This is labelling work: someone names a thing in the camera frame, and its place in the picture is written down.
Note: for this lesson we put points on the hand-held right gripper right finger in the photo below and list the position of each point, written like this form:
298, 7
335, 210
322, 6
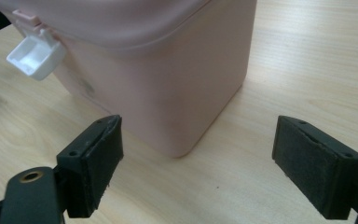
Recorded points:
317, 168

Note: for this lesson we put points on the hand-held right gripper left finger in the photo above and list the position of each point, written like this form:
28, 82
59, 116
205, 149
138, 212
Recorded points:
96, 161

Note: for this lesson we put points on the pink storage box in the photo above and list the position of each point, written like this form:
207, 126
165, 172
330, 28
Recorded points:
167, 77

